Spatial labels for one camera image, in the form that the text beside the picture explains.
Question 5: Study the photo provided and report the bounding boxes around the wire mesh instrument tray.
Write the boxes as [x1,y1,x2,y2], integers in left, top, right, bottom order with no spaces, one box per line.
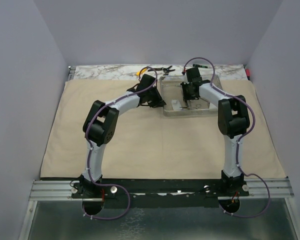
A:
[159,75,218,118]

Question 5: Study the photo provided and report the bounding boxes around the beige surgical wrap cloth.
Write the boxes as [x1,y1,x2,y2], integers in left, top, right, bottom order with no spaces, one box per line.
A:
[40,79,286,179]

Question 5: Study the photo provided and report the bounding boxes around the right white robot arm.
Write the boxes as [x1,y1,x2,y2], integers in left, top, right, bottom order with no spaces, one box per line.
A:
[181,80,250,196]

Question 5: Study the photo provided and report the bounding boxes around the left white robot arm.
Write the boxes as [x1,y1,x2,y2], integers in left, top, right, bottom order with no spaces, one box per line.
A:
[79,85,166,198]

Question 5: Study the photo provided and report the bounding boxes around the steel hemostat lower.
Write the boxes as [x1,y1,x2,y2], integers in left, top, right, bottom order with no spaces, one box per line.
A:
[180,105,201,111]

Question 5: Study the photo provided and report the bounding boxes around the white gauze pad left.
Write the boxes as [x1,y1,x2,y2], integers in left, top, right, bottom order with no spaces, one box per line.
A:
[171,99,182,111]

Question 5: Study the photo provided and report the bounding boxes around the green black marker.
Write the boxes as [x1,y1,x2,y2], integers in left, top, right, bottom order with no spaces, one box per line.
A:
[192,63,209,69]

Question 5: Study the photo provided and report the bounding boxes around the yellow black marker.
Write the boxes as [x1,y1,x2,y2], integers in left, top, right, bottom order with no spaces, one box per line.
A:
[136,69,146,77]

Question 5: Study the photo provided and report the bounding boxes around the red marker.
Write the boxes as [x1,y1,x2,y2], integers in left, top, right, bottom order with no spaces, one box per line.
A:
[245,68,250,80]

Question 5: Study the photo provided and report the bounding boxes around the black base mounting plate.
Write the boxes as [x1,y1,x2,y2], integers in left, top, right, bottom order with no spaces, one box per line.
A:
[41,177,251,208]

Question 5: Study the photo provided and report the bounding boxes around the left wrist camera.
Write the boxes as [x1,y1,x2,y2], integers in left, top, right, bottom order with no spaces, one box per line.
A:
[137,74,156,91]

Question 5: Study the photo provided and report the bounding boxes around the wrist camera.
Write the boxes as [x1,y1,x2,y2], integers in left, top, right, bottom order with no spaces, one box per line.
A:
[185,67,202,83]
[137,74,156,91]

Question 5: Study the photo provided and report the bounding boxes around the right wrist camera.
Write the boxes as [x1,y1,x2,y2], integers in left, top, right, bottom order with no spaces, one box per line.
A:
[185,67,202,83]

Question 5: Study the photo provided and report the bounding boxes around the black handled pliers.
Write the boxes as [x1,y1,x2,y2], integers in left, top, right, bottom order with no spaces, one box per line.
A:
[147,65,175,76]

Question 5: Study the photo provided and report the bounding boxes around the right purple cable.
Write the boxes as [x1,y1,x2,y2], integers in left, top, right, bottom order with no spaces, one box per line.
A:
[182,57,272,220]

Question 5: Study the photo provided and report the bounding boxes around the aluminium extrusion rail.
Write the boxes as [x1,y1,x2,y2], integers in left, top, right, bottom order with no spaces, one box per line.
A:
[29,178,295,201]

